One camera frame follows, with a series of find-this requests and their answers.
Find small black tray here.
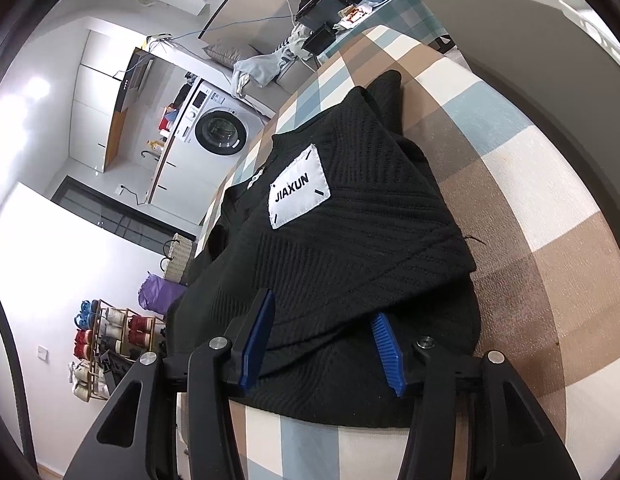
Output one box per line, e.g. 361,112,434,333
304,22,335,56

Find shoe rack with shoes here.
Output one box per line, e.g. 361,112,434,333
67,299,168,403

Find black knit sweater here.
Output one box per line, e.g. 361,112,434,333
165,69,483,428

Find grey box with black rim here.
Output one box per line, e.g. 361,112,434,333
296,0,343,25

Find side table with checked cloth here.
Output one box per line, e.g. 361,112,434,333
317,0,461,61

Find white upper cabinets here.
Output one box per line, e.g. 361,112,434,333
70,30,141,176

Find dark glass door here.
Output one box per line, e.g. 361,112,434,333
52,176,198,251

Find white plastic tray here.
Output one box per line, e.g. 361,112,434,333
554,0,620,61

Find grey pillow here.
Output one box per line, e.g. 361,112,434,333
205,40,261,67

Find range hood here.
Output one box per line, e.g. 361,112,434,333
117,47,155,111

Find white kitchen counter cabinet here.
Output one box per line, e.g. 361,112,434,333
147,135,241,206

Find large beige cabinet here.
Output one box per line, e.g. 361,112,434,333
407,0,620,161

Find checked tablecloth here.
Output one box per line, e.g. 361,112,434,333
175,24,615,480

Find grey sofa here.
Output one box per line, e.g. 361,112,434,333
205,35,321,106

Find woven basket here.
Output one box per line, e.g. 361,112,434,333
160,232,195,286

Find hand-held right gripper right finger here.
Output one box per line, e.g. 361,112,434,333
370,312,580,480

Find food tray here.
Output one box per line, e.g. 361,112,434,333
337,2,373,28

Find white washing machine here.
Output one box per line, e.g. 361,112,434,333
177,77,271,157

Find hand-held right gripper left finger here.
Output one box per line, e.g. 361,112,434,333
65,287,277,480

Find purple bag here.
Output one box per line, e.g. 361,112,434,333
139,271,188,317

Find white striped clothes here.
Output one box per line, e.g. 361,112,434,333
277,27,311,61

